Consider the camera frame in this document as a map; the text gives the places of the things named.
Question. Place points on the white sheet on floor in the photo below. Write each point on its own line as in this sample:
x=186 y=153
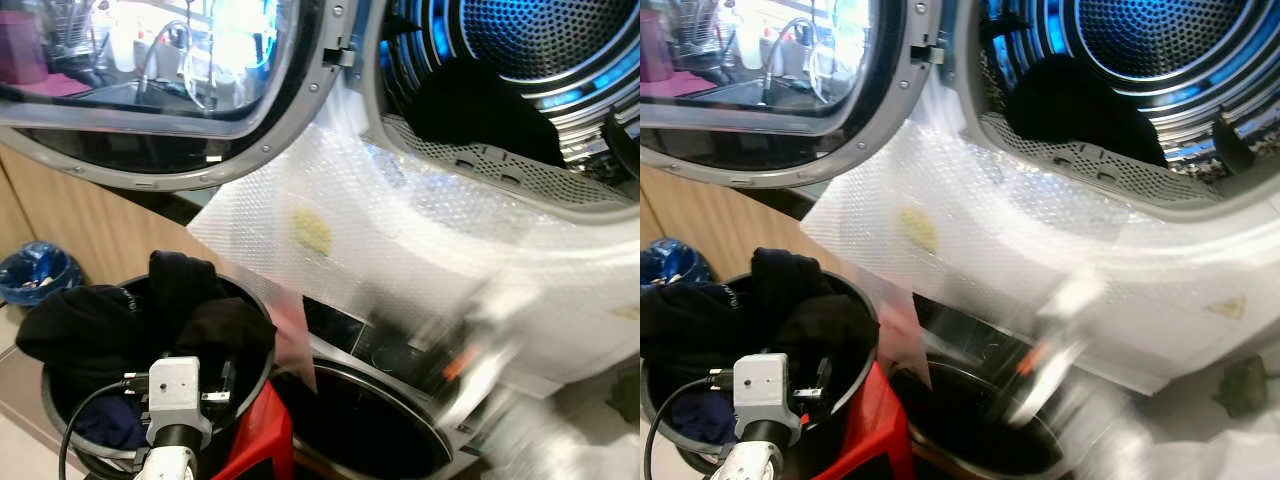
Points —
x=1220 y=450
x=600 y=440

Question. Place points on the red plastic stool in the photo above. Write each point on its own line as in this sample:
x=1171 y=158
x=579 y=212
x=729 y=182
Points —
x=255 y=445
x=870 y=430

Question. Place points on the pile of black clothes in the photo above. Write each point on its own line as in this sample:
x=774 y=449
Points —
x=90 y=330
x=700 y=325

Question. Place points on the wooden cabinet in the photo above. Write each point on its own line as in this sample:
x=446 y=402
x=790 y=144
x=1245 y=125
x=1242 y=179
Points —
x=90 y=230
x=730 y=240

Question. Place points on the clear bubble wrap sheet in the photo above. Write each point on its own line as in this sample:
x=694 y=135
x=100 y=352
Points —
x=1040 y=230
x=420 y=230

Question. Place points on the dark blue garment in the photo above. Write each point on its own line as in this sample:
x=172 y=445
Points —
x=705 y=420
x=105 y=425

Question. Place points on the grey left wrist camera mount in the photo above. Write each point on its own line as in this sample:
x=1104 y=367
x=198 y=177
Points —
x=765 y=390
x=178 y=395

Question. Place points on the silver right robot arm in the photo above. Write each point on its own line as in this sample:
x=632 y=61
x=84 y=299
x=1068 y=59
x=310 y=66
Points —
x=480 y=370
x=1050 y=350

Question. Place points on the black garment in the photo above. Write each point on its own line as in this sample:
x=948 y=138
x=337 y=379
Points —
x=1080 y=110
x=480 y=110

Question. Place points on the dark green cloth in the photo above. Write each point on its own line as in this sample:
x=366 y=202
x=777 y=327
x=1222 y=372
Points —
x=1240 y=388
x=628 y=395

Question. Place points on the blue bin with bag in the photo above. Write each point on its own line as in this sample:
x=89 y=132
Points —
x=35 y=275
x=670 y=262

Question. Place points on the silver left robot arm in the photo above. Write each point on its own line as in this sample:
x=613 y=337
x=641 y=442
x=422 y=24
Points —
x=752 y=460
x=168 y=462

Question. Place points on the round black laundry basket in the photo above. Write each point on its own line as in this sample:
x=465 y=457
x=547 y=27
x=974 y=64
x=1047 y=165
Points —
x=868 y=340
x=258 y=385

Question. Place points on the round grey dryer door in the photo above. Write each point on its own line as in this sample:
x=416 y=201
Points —
x=150 y=60
x=760 y=60

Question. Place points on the white front-load washing machine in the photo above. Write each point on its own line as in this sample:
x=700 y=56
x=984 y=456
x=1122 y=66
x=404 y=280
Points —
x=970 y=420
x=360 y=420

